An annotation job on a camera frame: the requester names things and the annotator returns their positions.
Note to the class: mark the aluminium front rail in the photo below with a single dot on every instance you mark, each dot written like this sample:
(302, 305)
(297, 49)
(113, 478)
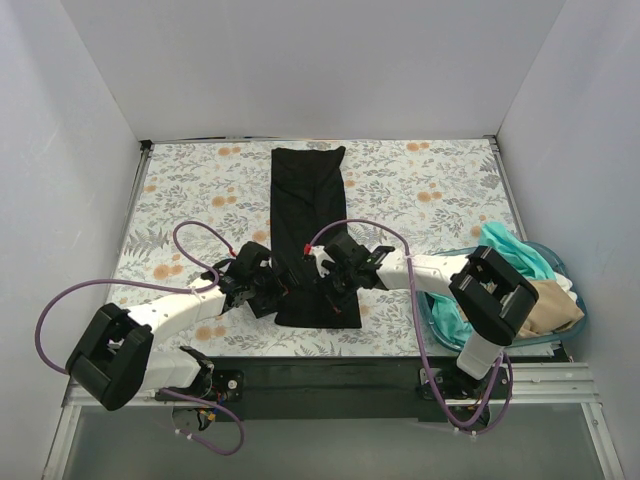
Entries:
(317, 378)

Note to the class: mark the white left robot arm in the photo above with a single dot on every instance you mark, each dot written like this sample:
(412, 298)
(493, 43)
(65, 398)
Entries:
(115, 358)

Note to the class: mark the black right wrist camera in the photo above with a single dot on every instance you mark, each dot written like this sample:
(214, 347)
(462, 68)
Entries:
(342, 248)

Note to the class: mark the teal t shirt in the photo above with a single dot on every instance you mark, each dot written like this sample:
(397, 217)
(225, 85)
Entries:
(525, 259)

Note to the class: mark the white t shirt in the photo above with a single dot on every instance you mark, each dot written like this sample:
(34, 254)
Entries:
(566, 284)

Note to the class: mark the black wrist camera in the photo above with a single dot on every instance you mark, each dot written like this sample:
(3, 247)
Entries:
(250, 259)
(342, 248)

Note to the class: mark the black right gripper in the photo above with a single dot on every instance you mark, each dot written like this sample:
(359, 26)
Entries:
(329, 284)

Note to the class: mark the floral patterned table mat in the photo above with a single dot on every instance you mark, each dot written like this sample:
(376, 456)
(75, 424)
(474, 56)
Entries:
(198, 198)

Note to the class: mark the clear blue plastic basket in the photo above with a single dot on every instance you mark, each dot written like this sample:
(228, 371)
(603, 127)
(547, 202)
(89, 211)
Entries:
(557, 266)

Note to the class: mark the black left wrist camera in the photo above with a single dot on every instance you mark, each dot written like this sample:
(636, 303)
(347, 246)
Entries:
(250, 259)

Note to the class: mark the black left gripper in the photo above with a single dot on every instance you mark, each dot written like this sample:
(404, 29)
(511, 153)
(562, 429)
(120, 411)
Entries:
(273, 293)

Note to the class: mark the beige t shirt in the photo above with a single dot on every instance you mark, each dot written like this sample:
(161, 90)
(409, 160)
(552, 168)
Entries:
(553, 312)

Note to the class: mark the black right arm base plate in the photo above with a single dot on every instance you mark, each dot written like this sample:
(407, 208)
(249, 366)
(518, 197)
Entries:
(454, 384)

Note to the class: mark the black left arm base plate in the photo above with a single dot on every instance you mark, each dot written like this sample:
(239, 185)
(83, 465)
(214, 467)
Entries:
(224, 385)

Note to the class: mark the black t shirt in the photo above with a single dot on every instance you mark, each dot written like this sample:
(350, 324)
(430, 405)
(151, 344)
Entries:
(306, 194)

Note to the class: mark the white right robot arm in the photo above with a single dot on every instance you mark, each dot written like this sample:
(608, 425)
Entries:
(495, 298)

